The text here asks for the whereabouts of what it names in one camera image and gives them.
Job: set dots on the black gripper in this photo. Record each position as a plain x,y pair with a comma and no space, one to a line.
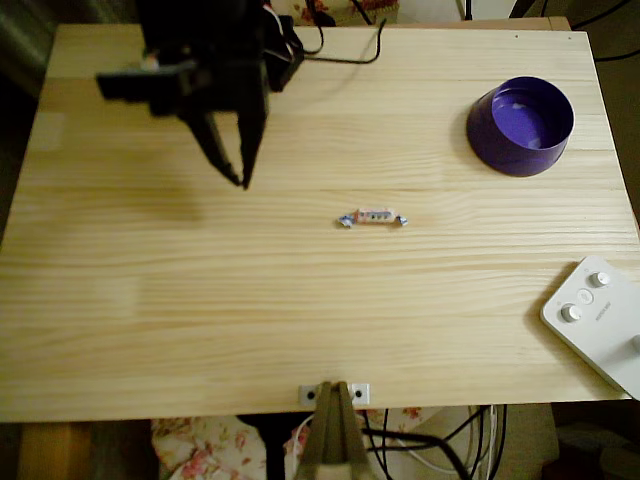
239,102

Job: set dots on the white candy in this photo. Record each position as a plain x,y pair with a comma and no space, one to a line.
372,216

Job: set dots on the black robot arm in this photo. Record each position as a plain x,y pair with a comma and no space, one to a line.
200,25

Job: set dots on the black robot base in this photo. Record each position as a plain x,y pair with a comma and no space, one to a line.
285,55

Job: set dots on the purple bowl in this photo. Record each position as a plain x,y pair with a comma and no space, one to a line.
520,145

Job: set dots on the floral fabric cover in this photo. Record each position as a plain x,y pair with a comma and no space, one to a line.
380,6
200,445

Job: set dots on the black stand pole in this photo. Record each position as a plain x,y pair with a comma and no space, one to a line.
272,450

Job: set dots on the wooden table leg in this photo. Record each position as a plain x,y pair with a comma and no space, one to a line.
55,450

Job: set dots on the white device with knobs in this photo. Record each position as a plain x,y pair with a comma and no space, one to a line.
600,325

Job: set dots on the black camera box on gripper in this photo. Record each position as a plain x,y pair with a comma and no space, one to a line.
135,87

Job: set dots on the white metal bracket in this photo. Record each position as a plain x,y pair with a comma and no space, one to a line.
306,394

